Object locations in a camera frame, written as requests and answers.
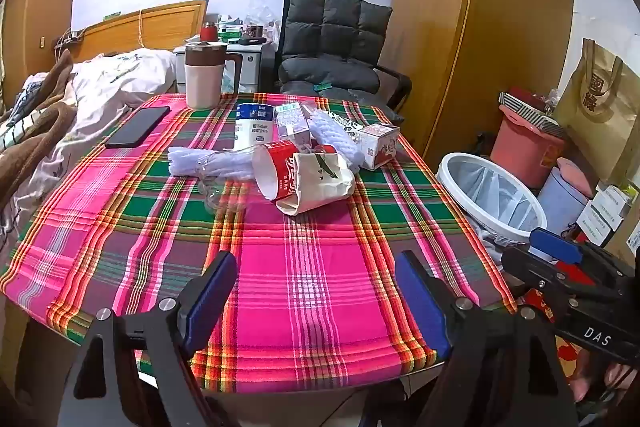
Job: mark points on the black case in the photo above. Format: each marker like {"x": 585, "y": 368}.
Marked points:
{"x": 251, "y": 41}

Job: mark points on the pink plastic bucket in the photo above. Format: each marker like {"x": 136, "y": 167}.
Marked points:
{"x": 520, "y": 147}

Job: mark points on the white trash can with liner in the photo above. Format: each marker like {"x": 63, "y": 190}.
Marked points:
{"x": 500, "y": 197}

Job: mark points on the black white striped box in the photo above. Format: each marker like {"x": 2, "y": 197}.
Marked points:
{"x": 530, "y": 114}

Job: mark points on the red gold box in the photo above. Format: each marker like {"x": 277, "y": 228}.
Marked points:
{"x": 567, "y": 352}

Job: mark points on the crushed clear ribbed bottle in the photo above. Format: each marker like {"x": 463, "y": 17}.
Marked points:
{"x": 200, "y": 162}

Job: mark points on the gold paper bag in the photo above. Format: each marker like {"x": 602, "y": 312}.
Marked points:
{"x": 595, "y": 107}

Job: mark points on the brown blanket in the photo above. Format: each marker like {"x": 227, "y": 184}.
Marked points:
{"x": 30, "y": 137}

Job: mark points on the wooden wardrobe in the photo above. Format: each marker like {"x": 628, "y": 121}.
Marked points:
{"x": 475, "y": 32}

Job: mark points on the black smartphone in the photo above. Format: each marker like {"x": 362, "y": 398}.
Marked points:
{"x": 137, "y": 127}

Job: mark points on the brown cardboard box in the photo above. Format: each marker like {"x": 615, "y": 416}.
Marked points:
{"x": 627, "y": 239}

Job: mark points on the white blanket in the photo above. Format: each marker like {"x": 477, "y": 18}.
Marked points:
{"x": 115, "y": 77}

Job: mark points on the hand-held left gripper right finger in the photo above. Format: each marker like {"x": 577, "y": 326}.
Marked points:
{"x": 420, "y": 302}

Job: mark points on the purple white carton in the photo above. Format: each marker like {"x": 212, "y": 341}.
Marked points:
{"x": 292, "y": 122}

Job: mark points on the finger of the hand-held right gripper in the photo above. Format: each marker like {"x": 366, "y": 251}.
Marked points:
{"x": 550, "y": 244}
{"x": 535, "y": 269}

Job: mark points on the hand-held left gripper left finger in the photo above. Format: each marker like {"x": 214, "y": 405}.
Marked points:
{"x": 212, "y": 292}

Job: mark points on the wooden headboard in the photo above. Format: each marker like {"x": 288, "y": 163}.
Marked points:
{"x": 165, "y": 24}

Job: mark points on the white nightstand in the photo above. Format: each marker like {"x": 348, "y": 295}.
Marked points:
{"x": 250, "y": 62}

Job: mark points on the red thermos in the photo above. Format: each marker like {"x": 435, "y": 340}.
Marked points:
{"x": 208, "y": 32}

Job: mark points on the pink green plaid tablecloth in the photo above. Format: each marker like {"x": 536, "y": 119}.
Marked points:
{"x": 310, "y": 257}

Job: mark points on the white leaf print paper bag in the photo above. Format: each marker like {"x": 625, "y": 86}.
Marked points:
{"x": 320, "y": 182}

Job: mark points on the white cardboard box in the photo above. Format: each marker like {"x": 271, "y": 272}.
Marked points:
{"x": 610, "y": 199}
{"x": 597, "y": 222}

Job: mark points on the grey cushioned chair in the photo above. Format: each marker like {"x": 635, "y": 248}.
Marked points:
{"x": 330, "y": 32}

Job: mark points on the clear plastic cup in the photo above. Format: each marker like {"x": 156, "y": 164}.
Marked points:
{"x": 220, "y": 199}

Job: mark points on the beige jug with brown lid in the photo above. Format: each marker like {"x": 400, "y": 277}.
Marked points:
{"x": 202, "y": 82}

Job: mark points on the lavender bin with pink lid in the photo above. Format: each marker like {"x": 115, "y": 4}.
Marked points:
{"x": 560, "y": 202}

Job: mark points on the red paper cup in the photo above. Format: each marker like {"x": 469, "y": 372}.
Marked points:
{"x": 275, "y": 169}

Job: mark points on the small red white box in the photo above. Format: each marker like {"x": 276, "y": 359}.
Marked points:
{"x": 377, "y": 147}

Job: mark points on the green white box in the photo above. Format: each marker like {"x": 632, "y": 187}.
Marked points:
{"x": 230, "y": 31}

